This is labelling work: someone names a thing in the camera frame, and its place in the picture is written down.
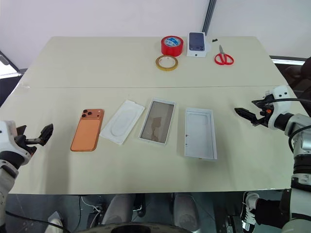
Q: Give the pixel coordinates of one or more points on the white phone box base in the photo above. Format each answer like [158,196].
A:
[199,136]

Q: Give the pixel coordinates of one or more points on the orange smartphone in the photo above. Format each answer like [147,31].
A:
[87,132]

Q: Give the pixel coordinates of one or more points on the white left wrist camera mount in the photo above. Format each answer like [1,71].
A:
[7,139]

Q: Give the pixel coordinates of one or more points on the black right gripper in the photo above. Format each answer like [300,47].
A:
[264,112]

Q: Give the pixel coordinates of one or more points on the grey rounded leg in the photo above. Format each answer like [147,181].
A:
[116,208]
[185,208]

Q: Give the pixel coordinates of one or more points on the silver metal bar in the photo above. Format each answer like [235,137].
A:
[288,61]

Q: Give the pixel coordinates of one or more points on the white paper insert tray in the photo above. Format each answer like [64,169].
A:
[121,122]

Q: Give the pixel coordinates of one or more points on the black trouser leg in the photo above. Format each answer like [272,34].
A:
[268,212]

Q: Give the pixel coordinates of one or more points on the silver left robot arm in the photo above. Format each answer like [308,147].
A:
[6,179]

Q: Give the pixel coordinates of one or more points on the dark brown chair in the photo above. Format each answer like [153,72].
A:
[300,75]

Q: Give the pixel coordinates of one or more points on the white sneaker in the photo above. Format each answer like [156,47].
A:
[249,206]

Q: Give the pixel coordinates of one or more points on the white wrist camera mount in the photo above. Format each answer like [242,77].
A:
[7,139]
[279,102]

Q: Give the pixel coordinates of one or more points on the phone box with blue print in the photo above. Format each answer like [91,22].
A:
[196,42]

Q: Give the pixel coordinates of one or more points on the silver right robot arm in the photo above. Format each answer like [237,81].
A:
[300,150]

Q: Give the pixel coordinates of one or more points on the red tape roll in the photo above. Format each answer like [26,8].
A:
[167,49]

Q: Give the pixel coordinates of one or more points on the grey metal pole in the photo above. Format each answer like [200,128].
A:
[209,17]

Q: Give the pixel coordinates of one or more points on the white phone box lid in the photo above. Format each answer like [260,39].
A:
[158,121]

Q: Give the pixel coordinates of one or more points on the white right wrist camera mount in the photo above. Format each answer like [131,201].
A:
[279,102]

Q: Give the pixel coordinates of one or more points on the yellow tape roll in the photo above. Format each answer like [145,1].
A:
[159,65]

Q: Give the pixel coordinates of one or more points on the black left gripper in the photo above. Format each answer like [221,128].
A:
[24,143]

